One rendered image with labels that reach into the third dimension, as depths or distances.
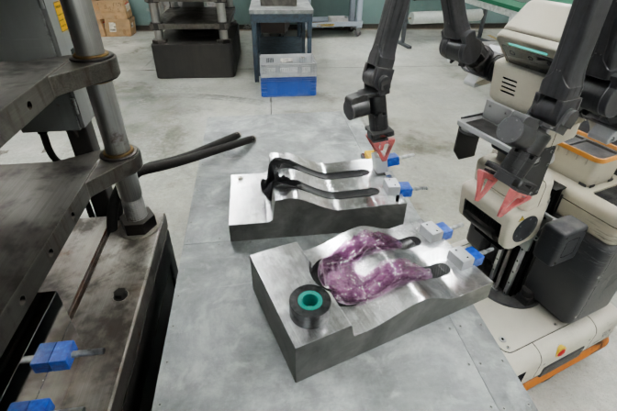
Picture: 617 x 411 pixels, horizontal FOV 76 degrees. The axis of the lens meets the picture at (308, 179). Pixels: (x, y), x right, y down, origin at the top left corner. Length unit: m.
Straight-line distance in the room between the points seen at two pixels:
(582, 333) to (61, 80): 1.86
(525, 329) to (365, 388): 1.02
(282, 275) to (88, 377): 0.43
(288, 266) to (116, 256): 0.52
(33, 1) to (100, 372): 0.83
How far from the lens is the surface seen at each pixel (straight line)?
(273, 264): 0.89
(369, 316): 0.86
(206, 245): 1.13
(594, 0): 0.93
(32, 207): 1.01
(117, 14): 7.54
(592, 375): 2.15
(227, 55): 4.96
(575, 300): 1.74
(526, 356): 1.70
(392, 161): 1.25
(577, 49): 0.94
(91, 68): 1.00
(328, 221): 1.11
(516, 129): 0.91
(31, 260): 0.86
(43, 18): 1.16
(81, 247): 1.28
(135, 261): 1.16
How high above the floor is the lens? 1.54
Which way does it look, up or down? 33 degrees down
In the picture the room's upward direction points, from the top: 1 degrees clockwise
